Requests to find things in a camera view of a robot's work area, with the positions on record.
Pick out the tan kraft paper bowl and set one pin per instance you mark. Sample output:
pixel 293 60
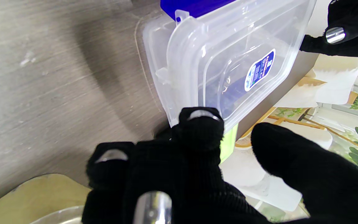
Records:
pixel 33 199

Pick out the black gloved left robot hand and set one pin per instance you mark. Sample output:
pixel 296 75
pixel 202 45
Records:
pixel 350 31

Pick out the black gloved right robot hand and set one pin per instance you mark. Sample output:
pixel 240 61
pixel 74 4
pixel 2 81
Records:
pixel 197 180

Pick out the clear lid with blue label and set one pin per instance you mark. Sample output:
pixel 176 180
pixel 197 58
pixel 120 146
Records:
pixel 235 62

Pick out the clear lid with green paper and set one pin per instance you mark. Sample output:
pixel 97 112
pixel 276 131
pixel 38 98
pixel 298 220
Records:
pixel 228 146

